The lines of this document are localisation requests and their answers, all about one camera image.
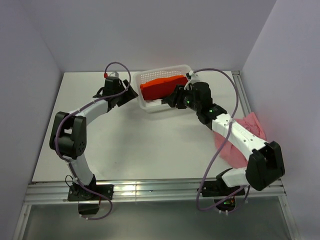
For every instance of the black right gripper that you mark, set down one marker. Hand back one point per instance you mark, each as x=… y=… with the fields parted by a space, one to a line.
x=177 y=96

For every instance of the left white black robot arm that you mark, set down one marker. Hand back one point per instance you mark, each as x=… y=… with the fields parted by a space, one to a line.
x=69 y=131

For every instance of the rolled orange t shirt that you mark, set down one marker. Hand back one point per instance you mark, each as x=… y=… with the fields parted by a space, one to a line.
x=161 y=87

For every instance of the white black printed t shirt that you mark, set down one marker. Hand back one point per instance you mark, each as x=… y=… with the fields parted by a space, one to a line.
x=155 y=103

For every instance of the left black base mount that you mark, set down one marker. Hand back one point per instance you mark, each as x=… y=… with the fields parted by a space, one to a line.
x=89 y=201

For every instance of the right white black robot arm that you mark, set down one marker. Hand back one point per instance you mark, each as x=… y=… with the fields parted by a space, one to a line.
x=264 y=159

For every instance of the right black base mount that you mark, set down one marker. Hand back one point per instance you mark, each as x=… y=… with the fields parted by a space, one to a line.
x=217 y=190

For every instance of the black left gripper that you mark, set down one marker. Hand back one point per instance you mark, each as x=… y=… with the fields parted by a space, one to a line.
x=129 y=95

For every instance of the pink t shirt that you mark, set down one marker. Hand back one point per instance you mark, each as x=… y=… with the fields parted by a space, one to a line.
x=230 y=150

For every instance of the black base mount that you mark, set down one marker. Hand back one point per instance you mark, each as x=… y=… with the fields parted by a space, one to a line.
x=89 y=201
x=217 y=190

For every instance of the aluminium rail frame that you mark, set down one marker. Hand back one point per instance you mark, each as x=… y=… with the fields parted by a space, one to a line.
x=155 y=162

